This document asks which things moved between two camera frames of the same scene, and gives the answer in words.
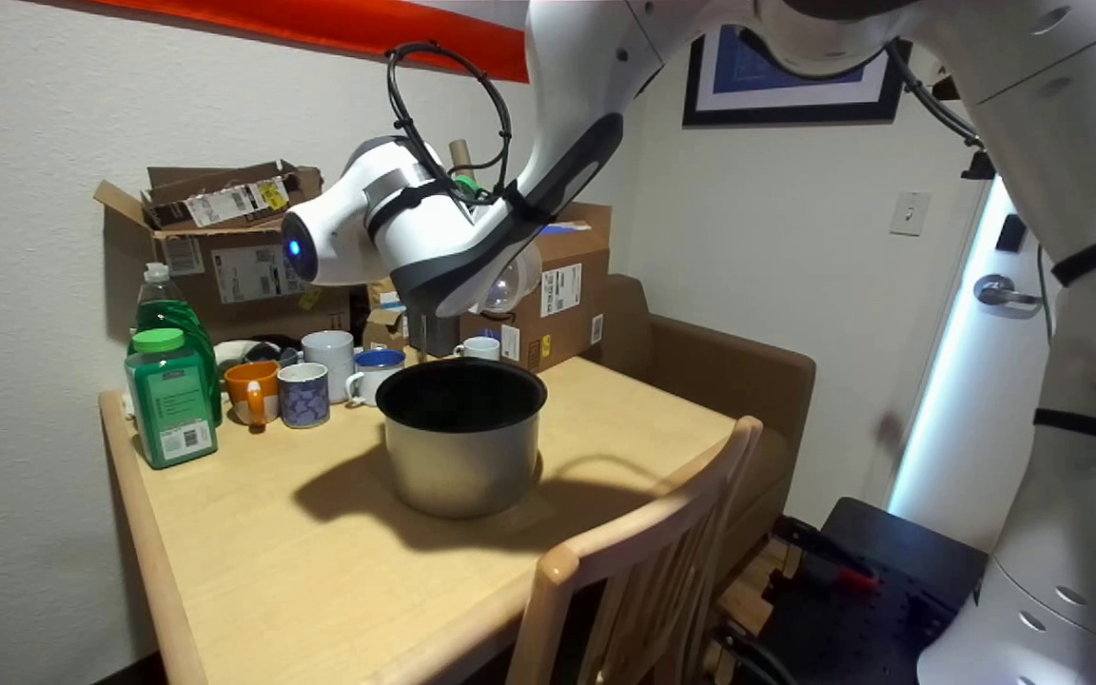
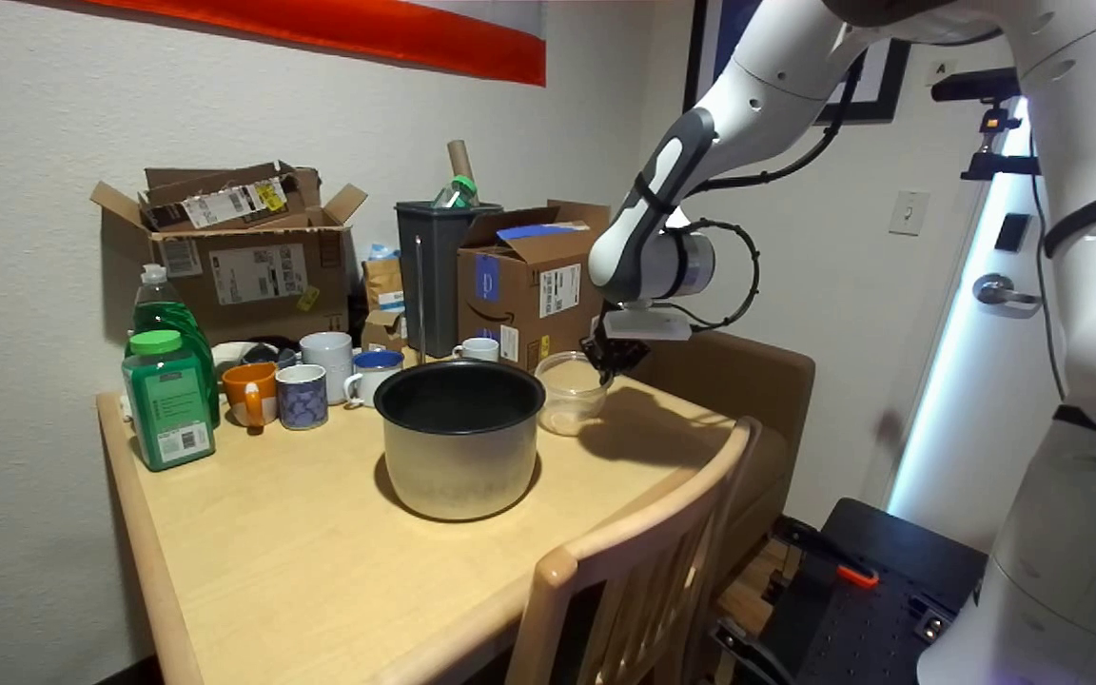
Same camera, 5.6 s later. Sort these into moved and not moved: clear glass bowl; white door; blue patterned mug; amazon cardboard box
Moved: clear glass bowl
Not moved: blue patterned mug; white door; amazon cardboard box
